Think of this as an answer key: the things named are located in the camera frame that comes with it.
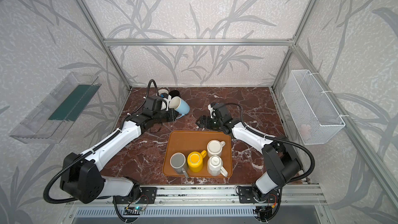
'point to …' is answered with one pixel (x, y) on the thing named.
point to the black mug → (174, 93)
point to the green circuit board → (139, 208)
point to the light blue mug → (179, 104)
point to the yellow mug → (195, 160)
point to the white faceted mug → (215, 166)
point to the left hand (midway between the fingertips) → (180, 108)
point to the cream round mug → (214, 147)
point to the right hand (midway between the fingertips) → (201, 118)
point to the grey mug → (178, 161)
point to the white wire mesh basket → (316, 118)
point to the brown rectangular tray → (183, 142)
